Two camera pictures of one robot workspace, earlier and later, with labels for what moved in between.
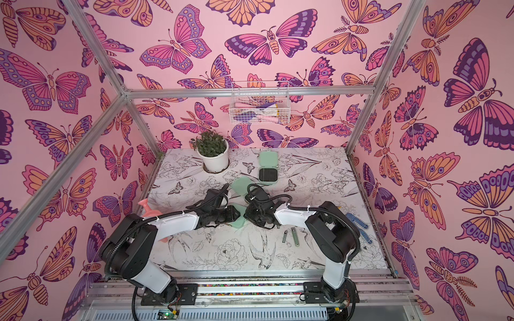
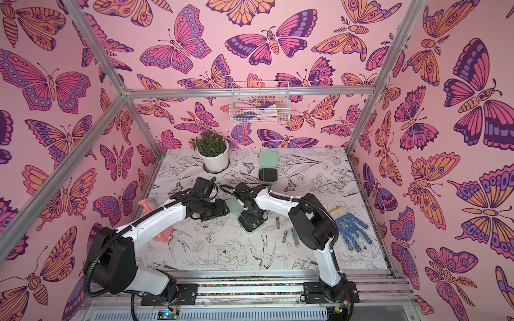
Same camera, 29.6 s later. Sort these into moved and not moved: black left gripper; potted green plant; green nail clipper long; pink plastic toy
Moved: black left gripper
Not moved: green nail clipper long; pink plastic toy; potted green plant
